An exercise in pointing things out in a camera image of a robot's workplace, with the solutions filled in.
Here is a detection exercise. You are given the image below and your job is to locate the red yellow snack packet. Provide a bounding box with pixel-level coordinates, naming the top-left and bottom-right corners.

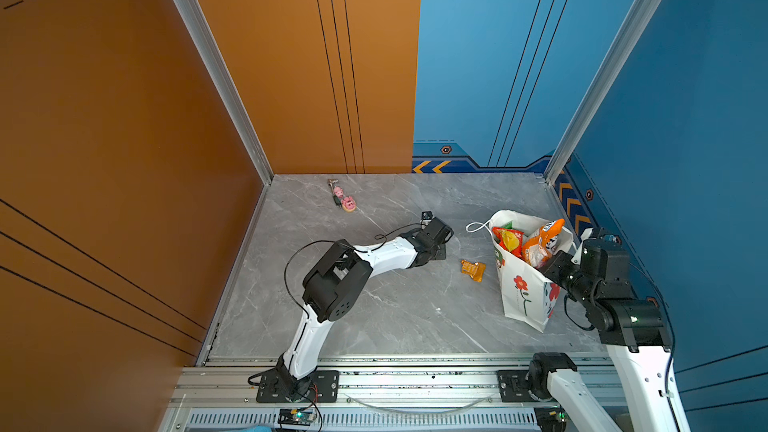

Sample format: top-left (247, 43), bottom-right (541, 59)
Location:
top-left (491, 227), bottom-right (525, 258)

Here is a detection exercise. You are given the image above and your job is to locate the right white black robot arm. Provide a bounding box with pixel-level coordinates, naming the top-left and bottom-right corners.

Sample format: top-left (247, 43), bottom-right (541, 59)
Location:
top-left (527, 228), bottom-right (690, 431)

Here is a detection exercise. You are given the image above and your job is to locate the orange snack bag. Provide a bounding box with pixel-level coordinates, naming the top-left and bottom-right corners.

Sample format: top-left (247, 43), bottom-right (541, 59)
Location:
top-left (521, 219), bottom-right (565, 268)

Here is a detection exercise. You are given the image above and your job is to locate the aluminium mounting rail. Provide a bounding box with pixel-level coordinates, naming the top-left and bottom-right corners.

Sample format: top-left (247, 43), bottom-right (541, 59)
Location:
top-left (160, 350), bottom-right (636, 431)

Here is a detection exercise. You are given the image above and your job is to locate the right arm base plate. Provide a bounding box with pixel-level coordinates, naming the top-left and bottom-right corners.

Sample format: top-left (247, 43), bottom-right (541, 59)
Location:
top-left (496, 370), bottom-right (552, 403)

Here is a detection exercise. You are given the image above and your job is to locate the orange cone snack packet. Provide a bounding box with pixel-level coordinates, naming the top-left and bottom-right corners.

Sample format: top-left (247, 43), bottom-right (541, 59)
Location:
top-left (460, 259), bottom-right (487, 283)

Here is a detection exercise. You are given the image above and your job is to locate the pink keychain toy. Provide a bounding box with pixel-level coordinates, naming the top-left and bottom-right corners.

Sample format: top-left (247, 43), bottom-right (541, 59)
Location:
top-left (327, 179), bottom-right (357, 212)

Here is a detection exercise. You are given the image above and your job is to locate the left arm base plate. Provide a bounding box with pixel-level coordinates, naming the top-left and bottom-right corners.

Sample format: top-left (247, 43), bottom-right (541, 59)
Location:
top-left (253, 369), bottom-right (340, 404)

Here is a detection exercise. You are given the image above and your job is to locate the green circuit board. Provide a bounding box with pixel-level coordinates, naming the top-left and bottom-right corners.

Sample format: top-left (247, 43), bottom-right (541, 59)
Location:
top-left (277, 408), bottom-right (318, 428)

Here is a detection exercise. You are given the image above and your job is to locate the white floral paper bag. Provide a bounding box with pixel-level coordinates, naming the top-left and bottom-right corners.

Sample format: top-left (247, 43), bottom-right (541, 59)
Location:
top-left (465, 210), bottom-right (573, 332)

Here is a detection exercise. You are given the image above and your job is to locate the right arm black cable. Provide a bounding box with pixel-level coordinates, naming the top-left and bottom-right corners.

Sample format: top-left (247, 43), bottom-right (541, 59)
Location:
top-left (562, 260), bottom-right (682, 432)

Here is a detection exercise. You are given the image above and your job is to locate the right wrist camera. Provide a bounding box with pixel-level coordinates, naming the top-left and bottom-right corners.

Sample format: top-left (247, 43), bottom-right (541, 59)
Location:
top-left (572, 226), bottom-right (622, 265)

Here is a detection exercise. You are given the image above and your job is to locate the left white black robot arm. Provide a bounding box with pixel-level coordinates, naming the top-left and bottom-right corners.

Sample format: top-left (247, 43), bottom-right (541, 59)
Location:
top-left (275, 217), bottom-right (454, 395)

